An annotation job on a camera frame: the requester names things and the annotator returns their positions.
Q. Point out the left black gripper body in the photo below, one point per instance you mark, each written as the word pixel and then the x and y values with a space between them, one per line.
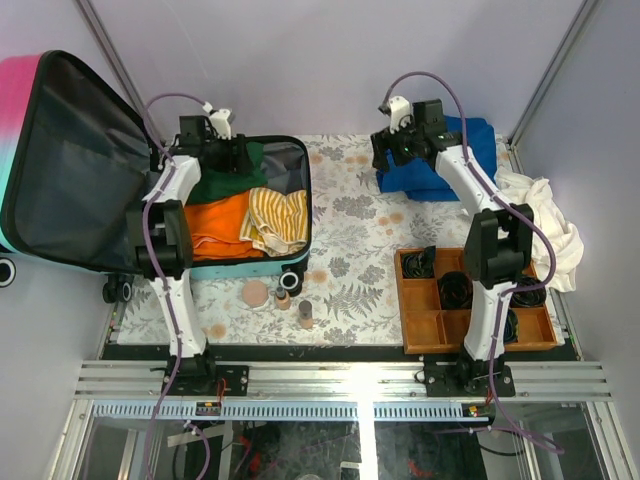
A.
pixel 218 157

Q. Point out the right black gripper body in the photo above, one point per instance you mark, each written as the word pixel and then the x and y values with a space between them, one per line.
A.
pixel 403 144

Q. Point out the dark green garment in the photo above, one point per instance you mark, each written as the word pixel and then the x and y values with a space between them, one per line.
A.
pixel 214 186

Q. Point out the blue garment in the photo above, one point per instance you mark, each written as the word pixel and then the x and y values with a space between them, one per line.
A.
pixel 421 184

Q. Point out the orange garment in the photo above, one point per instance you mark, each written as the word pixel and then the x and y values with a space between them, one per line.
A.
pixel 215 229

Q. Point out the yellow white striped towel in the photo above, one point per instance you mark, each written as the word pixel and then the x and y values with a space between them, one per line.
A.
pixel 275 223

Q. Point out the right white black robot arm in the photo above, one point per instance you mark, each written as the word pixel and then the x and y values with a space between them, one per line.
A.
pixel 499 242

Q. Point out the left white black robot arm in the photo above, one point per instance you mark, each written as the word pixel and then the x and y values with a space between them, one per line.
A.
pixel 161 241

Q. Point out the rolled black belt top-left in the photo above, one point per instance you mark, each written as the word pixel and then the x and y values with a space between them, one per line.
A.
pixel 419 264

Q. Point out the round peach compact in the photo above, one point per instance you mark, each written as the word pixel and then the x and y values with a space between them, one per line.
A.
pixel 254 293

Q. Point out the white crumpled garment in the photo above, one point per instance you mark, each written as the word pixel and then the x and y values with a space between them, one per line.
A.
pixel 562 234

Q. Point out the floral patterned table mat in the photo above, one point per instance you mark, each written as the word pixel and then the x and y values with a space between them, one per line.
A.
pixel 350 280

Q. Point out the small bottle black cap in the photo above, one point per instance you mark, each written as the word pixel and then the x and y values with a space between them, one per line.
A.
pixel 282 298

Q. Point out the pink teal open suitcase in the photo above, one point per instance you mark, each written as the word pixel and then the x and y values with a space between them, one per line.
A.
pixel 75 158

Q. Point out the rolled black belt centre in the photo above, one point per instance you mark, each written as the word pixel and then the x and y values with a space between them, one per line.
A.
pixel 455 291

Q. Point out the small bottle grey cap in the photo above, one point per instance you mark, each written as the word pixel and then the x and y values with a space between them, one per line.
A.
pixel 306 314

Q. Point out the wooden compartment tray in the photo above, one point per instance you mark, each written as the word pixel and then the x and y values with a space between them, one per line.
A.
pixel 429 328

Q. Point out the rolled black belt right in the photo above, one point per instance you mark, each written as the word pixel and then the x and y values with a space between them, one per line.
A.
pixel 530 298

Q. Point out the rolled dark belt bottom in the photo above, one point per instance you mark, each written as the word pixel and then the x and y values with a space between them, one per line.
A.
pixel 511 329

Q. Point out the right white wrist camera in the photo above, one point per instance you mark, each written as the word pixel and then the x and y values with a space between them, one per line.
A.
pixel 400 113

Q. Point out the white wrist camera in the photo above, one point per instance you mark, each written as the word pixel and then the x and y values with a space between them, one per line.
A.
pixel 400 113
pixel 220 120

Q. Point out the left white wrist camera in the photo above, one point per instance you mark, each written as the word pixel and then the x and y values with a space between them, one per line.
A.
pixel 220 120

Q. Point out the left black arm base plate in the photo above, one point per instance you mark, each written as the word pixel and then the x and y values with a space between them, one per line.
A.
pixel 208 380

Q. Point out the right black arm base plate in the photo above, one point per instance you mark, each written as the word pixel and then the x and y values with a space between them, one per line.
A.
pixel 446 380

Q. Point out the aluminium rail frame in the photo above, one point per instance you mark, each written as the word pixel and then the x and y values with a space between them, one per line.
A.
pixel 330 391

